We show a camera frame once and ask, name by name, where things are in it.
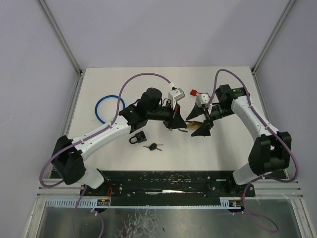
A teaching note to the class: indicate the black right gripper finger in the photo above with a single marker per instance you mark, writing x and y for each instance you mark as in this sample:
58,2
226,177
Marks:
197,110
202,128

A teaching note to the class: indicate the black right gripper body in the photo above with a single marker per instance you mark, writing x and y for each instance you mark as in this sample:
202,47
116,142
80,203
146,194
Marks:
206,116

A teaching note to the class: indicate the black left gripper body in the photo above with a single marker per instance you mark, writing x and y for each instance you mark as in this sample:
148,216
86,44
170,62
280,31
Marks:
172,118

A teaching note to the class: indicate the large brass padlock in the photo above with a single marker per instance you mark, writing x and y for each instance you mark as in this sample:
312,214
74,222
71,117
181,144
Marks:
190,125

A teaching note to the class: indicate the red cable padlock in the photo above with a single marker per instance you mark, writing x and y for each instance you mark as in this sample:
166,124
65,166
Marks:
196,93

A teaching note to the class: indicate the black-headed keys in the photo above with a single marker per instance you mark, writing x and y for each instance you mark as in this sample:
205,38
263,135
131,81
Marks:
154,146

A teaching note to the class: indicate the black padlock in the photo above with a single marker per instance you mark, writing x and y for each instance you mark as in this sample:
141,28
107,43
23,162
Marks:
138,138

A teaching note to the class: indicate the blue cable lock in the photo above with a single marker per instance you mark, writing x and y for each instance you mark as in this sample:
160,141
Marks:
104,107

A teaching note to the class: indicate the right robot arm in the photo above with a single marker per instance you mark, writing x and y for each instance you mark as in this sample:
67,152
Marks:
269,151

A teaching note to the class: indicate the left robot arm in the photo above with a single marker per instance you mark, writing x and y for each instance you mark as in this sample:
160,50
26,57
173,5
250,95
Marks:
69,155

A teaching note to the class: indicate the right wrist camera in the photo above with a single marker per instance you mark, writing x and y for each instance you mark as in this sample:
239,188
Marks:
202,101

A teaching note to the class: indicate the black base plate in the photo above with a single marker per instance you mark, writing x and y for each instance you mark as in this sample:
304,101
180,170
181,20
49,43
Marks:
168,188

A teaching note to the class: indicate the aluminium frame post right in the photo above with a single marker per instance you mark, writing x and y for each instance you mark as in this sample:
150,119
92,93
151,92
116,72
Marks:
273,35

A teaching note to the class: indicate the aluminium frame post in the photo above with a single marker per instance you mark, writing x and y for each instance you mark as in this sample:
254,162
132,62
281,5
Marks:
59,35
273,35

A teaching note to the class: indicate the grey slotted cable duct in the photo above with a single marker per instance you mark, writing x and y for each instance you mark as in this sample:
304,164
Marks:
93,203

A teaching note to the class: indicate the aluminium frame post left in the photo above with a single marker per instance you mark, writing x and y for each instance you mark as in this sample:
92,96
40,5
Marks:
59,35

